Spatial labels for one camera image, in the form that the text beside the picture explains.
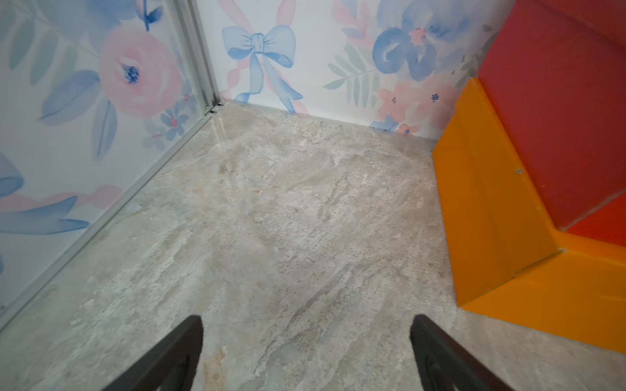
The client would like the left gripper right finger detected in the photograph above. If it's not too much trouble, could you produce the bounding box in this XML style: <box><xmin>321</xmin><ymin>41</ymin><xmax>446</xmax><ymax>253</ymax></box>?
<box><xmin>409</xmin><ymin>314</ymin><xmax>512</xmax><ymax>391</ymax></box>

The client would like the middle orange shoebox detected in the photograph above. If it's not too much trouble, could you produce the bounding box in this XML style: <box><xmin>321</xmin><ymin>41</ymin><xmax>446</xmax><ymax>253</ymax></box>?
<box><xmin>433</xmin><ymin>79</ymin><xmax>625</xmax><ymax>353</ymax></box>

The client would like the left corner aluminium post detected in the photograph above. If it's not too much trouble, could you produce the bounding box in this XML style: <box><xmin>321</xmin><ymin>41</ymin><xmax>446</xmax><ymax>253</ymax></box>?
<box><xmin>171</xmin><ymin>0</ymin><xmax>221</xmax><ymax>112</ymax></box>

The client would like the red shoebox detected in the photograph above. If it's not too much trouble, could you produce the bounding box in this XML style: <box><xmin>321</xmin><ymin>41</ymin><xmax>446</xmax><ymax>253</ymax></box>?
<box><xmin>479</xmin><ymin>1</ymin><xmax>625</xmax><ymax>245</ymax></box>

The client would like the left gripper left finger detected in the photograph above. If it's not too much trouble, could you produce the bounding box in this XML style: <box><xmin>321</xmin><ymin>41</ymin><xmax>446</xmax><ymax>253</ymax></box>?
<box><xmin>105</xmin><ymin>314</ymin><xmax>204</xmax><ymax>390</ymax></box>

